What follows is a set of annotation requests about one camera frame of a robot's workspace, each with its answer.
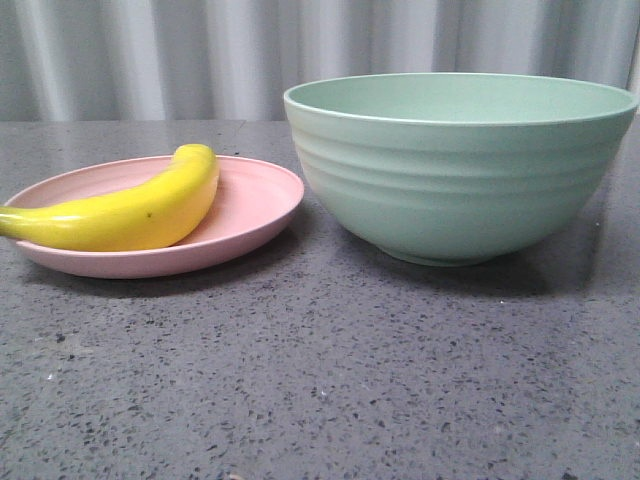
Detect green ribbed bowl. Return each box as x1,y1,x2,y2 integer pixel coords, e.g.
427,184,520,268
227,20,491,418
284,72,639,266

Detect pink plate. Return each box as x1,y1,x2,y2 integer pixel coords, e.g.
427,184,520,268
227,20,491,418
8,156,304,279

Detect yellow banana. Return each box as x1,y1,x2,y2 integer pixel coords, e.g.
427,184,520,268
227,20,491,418
1,144,220,252

